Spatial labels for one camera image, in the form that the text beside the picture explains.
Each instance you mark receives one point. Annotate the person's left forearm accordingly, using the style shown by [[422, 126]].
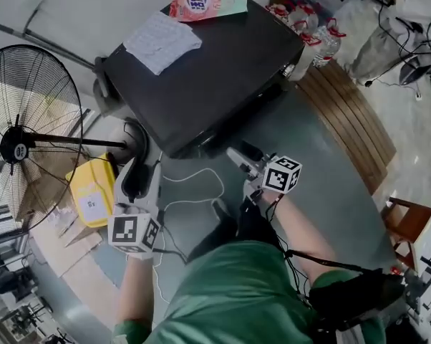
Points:
[[135, 292]]

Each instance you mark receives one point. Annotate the folded white cloth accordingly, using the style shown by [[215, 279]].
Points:
[[162, 43]]

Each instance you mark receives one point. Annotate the brown cardboard box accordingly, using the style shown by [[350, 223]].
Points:
[[40, 192]]

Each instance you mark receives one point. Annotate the black chair base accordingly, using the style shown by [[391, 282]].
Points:
[[416, 72]]

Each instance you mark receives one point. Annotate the brown wooden stool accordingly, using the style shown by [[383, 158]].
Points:
[[405, 217]]

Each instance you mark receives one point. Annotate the black floor fan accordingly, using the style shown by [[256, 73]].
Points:
[[18, 151]]

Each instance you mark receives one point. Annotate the silver washing machine knob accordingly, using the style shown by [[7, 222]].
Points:
[[288, 70]]

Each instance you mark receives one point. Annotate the flat cardboard sheet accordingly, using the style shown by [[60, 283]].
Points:
[[83, 278]]

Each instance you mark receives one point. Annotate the wooden slat panel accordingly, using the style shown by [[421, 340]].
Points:
[[348, 120]]

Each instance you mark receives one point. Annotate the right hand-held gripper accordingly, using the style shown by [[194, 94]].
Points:
[[280, 176]]

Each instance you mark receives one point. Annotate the yellow plastic case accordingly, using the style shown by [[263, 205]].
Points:
[[94, 195]]

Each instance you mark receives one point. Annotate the person's left hand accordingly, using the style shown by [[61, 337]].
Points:
[[140, 256]]

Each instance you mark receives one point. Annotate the cluster of plastic water bottles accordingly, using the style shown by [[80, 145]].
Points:
[[308, 31]]

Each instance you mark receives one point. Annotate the pink detergent bag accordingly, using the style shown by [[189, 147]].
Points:
[[204, 0]]

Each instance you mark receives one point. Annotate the black hip pouch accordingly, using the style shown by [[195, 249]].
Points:
[[355, 292]]

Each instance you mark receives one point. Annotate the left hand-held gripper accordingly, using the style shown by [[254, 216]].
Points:
[[129, 231]]

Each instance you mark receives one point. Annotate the person's black trousers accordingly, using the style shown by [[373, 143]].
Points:
[[244, 224]]

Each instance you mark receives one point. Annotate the person's green shirt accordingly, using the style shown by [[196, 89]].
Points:
[[237, 299]]

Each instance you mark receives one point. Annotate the person's grey shoe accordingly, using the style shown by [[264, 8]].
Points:
[[221, 208]]

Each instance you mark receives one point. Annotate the person's right forearm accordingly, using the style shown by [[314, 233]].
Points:
[[301, 235]]

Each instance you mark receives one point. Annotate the black washing machine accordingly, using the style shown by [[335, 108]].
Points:
[[201, 81]]

